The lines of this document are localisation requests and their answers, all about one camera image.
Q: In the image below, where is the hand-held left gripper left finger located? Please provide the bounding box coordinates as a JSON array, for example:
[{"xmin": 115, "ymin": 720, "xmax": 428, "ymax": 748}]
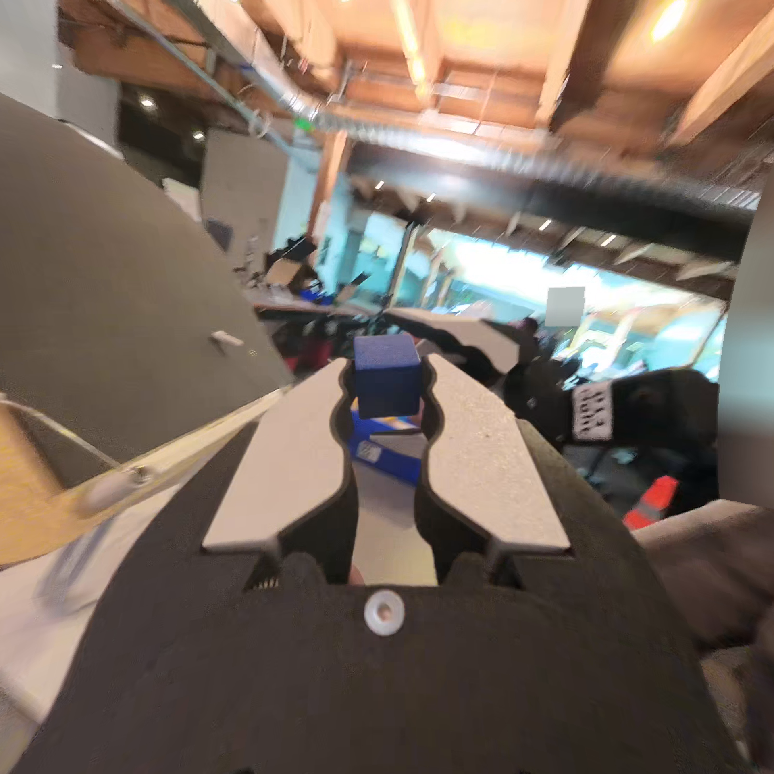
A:
[{"xmin": 202, "ymin": 357, "xmax": 360, "ymax": 585}]

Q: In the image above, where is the blue storage bin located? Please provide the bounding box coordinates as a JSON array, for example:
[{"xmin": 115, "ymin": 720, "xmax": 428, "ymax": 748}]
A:
[{"xmin": 350, "ymin": 414, "xmax": 424, "ymax": 486}]

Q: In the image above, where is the white board stand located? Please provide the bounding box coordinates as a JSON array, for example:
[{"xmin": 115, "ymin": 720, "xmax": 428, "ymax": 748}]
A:
[{"xmin": 0, "ymin": 331, "xmax": 292, "ymax": 516}]

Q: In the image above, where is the blue cube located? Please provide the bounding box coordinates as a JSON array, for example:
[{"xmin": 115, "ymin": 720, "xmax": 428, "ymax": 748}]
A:
[{"xmin": 353, "ymin": 334, "xmax": 422, "ymax": 420}]

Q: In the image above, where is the grey and wooden curved board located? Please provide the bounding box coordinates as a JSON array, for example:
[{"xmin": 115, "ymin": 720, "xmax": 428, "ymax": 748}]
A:
[{"xmin": 0, "ymin": 94, "xmax": 297, "ymax": 566}]

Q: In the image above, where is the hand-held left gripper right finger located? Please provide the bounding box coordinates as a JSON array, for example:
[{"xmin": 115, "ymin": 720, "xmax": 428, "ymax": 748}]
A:
[{"xmin": 415, "ymin": 354, "xmax": 571, "ymax": 585}]

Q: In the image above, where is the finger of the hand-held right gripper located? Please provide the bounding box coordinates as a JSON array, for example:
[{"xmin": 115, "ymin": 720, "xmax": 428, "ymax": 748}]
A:
[
  {"xmin": 385, "ymin": 307, "xmax": 485, "ymax": 332},
  {"xmin": 431, "ymin": 319, "xmax": 524, "ymax": 395}
]

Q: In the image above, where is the orange traffic cone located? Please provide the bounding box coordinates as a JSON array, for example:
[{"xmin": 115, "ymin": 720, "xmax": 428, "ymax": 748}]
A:
[{"xmin": 623, "ymin": 476, "xmax": 680, "ymax": 531}]

